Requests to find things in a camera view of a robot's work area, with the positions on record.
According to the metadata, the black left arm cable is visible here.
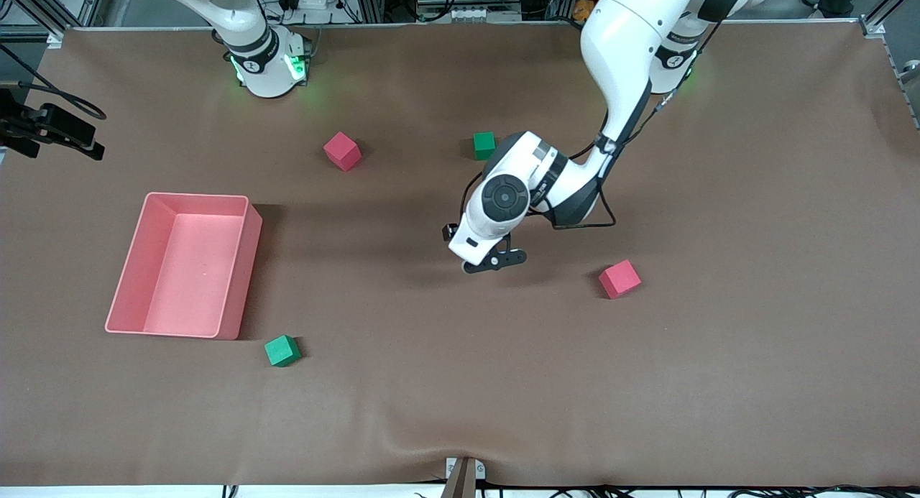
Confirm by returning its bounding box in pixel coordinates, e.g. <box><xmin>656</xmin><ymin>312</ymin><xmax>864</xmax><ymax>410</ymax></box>
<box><xmin>460</xmin><ymin>17</ymin><xmax>723</xmax><ymax>231</ymax></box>

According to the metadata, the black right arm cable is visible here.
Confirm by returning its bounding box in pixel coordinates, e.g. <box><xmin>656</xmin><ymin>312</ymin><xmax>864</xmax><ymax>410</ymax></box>
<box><xmin>0</xmin><ymin>44</ymin><xmax>109</xmax><ymax>122</ymax></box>

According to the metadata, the pink foam cube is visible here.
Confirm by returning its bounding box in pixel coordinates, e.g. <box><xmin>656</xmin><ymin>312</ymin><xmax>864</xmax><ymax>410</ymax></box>
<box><xmin>323</xmin><ymin>131</ymin><xmax>362</xmax><ymax>172</ymax></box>
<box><xmin>598</xmin><ymin>259</ymin><xmax>643</xmax><ymax>300</ymax></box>

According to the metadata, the pink plastic tray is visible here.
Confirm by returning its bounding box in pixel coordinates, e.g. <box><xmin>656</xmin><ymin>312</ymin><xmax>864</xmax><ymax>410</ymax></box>
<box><xmin>104</xmin><ymin>191</ymin><xmax>262</xmax><ymax>340</ymax></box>

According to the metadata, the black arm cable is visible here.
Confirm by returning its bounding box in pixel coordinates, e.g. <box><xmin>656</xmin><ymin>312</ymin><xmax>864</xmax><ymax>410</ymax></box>
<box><xmin>0</xmin><ymin>44</ymin><xmax>109</xmax><ymax>122</ymax></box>
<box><xmin>460</xmin><ymin>17</ymin><xmax>723</xmax><ymax>231</ymax></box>

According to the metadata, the brown table mat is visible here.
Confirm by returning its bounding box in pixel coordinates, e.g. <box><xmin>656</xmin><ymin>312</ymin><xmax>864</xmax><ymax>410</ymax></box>
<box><xmin>0</xmin><ymin>20</ymin><xmax>920</xmax><ymax>489</ymax></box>

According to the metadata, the aluminium camera post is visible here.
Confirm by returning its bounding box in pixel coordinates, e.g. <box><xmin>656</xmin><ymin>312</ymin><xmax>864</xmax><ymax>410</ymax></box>
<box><xmin>441</xmin><ymin>456</ymin><xmax>487</xmax><ymax>498</ymax></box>

